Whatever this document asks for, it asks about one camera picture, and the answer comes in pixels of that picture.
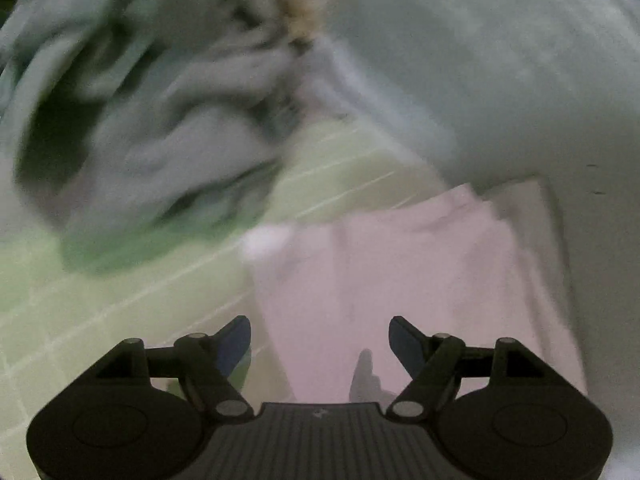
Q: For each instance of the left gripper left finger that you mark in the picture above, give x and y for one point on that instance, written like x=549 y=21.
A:
x=208 y=361

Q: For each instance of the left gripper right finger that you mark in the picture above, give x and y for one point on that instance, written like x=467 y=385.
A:
x=431 y=363

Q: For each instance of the white garment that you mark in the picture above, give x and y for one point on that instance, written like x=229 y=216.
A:
x=476 y=267

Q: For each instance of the green grid bed sheet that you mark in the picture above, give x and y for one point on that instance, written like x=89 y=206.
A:
x=62 y=306

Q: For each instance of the grey-blue crumpled garment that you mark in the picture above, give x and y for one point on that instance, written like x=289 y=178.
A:
x=130 y=124

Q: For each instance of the light blue carrot-print quilt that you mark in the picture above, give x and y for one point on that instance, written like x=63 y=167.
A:
x=490 y=90

